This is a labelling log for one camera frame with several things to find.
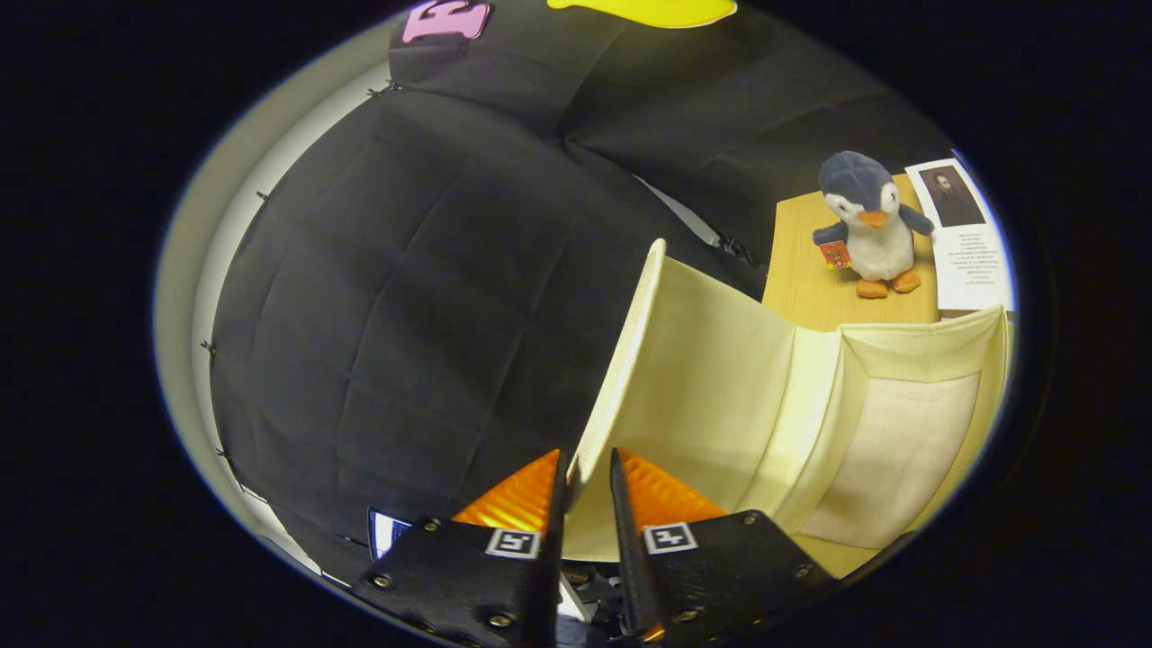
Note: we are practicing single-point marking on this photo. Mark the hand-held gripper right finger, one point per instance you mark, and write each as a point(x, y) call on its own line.
point(720, 576)

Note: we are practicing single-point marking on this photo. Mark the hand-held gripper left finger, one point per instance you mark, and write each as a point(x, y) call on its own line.
point(477, 585)

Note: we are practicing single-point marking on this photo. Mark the beige fabric storage box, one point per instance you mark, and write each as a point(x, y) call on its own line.
point(720, 387)

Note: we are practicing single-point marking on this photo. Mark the computer screen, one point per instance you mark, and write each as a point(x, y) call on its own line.
point(385, 533)

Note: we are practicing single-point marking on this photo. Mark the blue penguin plush toy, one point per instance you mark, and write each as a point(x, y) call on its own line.
point(873, 243)

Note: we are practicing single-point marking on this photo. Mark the white book with portrait cover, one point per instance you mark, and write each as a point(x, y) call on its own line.
point(972, 261)

